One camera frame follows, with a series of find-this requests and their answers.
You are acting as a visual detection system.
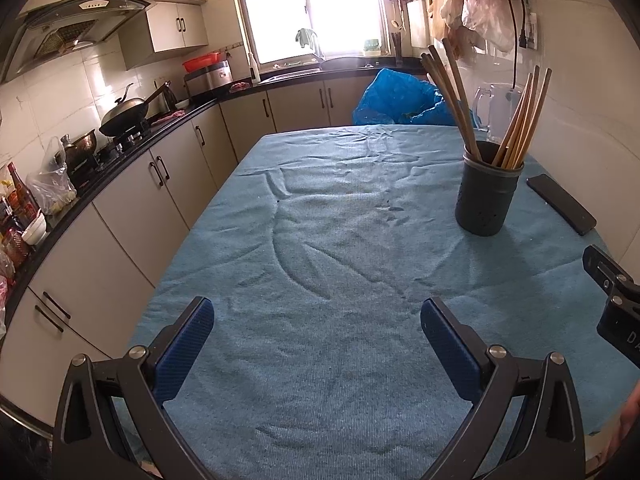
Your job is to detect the cream base cabinets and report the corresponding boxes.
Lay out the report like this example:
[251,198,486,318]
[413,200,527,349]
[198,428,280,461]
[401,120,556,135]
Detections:
[0,72,381,376]

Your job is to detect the blue plastic bag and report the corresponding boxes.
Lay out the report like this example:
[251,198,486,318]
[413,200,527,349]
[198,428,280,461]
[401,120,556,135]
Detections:
[352,67,488,128]

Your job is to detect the red plastic basin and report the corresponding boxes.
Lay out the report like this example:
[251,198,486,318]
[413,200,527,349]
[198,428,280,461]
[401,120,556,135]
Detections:
[181,51,223,73]

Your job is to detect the wall power socket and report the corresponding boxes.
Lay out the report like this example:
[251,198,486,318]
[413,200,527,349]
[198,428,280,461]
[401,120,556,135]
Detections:
[520,10,540,51]

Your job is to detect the pink hanging plastic bag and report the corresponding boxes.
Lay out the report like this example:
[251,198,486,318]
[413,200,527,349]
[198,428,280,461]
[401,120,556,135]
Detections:
[430,0,518,53]

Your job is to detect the steel sink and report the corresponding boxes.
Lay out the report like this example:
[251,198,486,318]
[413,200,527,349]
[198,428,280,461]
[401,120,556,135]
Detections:
[260,62,323,83]

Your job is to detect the clear plastic bag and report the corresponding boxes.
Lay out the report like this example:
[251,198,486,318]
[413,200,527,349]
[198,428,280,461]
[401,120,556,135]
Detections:
[26,136,78,216]

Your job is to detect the silver rice cooker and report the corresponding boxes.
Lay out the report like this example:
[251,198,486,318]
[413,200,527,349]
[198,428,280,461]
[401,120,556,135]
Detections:
[184,60,233,93]

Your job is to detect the black kitchen countertop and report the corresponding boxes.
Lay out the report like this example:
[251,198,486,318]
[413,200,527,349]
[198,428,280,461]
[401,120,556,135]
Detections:
[0,57,436,321]

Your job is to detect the black cable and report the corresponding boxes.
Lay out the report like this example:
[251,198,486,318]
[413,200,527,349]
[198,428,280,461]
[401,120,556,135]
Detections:
[507,0,531,103]

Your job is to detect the white cutting board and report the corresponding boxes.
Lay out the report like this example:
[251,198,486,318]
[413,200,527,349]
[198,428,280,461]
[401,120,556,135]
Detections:
[406,0,432,51]

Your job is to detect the blue tablecloth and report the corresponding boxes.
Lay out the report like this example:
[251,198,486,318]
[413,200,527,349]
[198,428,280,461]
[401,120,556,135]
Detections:
[127,125,633,480]

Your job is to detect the clear glass mug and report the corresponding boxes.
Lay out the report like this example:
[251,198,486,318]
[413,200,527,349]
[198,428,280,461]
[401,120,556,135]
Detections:
[471,84,526,143]

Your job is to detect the black wok with lid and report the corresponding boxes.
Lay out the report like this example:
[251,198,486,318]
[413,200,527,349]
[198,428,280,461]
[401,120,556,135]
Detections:
[98,82,171,137]

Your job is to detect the bunch of wooden chopsticks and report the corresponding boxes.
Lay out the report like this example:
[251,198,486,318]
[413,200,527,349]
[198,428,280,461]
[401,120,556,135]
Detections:
[420,37,552,171]

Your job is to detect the white bowl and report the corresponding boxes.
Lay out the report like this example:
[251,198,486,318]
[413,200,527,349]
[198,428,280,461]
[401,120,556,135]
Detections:
[21,210,48,246]

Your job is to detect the black gas stove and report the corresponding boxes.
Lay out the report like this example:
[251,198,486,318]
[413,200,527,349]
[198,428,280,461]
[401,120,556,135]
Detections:
[70,130,153,183]

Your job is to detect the person's right hand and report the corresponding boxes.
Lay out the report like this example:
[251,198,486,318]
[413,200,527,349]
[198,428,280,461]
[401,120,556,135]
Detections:
[607,387,640,461]

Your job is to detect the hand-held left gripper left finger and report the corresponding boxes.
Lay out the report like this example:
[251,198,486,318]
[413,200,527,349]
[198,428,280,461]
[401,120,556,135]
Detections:
[52,296,216,480]

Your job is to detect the metal cooking pot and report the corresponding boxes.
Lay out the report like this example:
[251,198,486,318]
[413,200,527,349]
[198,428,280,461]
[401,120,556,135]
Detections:
[60,129,98,161]

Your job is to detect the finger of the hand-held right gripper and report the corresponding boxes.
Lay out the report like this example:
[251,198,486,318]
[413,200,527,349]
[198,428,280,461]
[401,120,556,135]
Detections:
[582,245,640,302]

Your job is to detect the kitchen window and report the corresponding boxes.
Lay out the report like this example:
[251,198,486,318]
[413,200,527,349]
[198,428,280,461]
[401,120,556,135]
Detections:
[231,0,393,68]

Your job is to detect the grey range hood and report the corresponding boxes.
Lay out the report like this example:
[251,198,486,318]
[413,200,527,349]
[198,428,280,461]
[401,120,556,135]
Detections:
[0,0,156,86]

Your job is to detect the cream wall cabinets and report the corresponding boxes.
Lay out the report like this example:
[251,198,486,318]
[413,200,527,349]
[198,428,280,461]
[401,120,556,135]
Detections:
[0,0,211,71]

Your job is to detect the dark grey utensil holder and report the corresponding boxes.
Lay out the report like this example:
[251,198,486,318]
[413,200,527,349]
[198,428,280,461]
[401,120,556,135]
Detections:
[455,141,526,237]

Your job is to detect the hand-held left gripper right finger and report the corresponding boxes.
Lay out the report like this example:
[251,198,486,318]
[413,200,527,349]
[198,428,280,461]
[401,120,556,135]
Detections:
[420,297,587,480]

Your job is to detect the brown sauce bottle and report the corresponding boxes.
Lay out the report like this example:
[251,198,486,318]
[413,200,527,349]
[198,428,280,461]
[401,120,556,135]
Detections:
[6,162,38,221]

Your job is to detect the black smartphone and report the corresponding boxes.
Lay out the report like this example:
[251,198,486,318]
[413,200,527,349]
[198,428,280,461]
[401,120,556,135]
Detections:
[526,173,598,237]

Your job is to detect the group of condiment bottles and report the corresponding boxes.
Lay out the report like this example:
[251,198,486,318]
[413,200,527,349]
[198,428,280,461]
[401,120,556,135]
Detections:
[0,160,31,286]

